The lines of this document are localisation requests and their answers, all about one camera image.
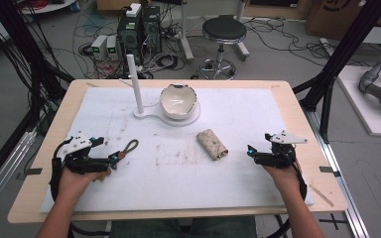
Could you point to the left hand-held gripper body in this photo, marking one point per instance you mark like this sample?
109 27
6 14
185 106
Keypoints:
79 163

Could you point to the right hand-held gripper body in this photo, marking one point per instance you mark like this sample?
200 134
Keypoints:
279 158

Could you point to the person's left hand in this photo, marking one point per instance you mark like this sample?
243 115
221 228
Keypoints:
76 185

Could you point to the person's right hand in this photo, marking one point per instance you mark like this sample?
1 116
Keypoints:
287 181

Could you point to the rolled beige cloth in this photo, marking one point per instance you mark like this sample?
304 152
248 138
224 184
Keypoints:
211 144

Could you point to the grey tape strip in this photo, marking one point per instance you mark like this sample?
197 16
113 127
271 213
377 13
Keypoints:
329 170
33 171

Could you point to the white table mat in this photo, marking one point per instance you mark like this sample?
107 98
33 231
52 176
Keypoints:
178 188

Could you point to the cracked white bowl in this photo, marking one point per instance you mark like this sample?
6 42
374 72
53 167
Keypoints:
178 102

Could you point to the white floor platform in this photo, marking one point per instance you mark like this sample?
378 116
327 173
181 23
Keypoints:
360 109

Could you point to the grey power supply unit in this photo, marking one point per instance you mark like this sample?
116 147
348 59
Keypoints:
98 46
111 46

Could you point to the black computer tower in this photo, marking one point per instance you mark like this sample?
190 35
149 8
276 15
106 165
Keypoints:
151 28
129 38

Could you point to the black round stool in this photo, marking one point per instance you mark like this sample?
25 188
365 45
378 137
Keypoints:
224 31

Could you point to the white box on tower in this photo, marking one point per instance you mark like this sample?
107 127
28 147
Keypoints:
133 10

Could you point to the cardboard box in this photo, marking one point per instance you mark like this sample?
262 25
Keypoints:
330 18

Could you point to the aluminium floor rail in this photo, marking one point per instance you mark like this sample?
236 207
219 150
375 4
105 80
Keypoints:
340 185
3 178

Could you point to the white stand with post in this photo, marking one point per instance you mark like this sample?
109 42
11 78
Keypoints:
135 86

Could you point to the black metal frame post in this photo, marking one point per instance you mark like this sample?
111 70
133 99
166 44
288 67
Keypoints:
340 53

